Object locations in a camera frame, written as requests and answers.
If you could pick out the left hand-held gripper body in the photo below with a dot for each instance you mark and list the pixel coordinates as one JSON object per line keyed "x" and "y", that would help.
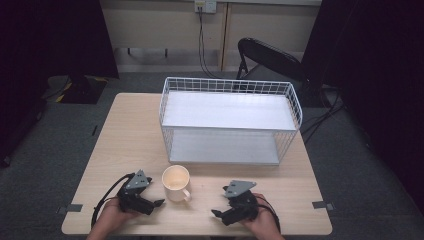
{"x": 133, "y": 200}

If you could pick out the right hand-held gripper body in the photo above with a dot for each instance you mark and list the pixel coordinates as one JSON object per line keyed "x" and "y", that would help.
{"x": 240, "y": 205}

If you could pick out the black chair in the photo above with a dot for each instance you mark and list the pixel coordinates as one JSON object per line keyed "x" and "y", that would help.
{"x": 270, "y": 60}

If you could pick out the black curtain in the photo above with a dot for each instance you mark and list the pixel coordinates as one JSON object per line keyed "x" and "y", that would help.
{"x": 376, "y": 83}

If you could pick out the person's left hand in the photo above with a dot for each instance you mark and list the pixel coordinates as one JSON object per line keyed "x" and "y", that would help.
{"x": 111, "y": 215}

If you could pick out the black stand base yellow tape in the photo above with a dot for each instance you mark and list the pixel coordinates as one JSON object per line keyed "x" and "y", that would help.
{"x": 78, "y": 88}

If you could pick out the person's right hand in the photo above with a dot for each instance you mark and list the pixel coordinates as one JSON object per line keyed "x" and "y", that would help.
{"x": 261, "y": 218}

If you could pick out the small black floor strip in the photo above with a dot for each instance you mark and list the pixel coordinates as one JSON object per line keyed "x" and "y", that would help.
{"x": 94, "y": 130}

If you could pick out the grey tape marker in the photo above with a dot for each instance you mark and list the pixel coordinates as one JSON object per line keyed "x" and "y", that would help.
{"x": 71, "y": 208}
{"x": 322, "y": 205}

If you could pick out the white wall socket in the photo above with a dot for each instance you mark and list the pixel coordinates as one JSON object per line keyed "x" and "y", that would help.
{"x": 205, "y": 6}

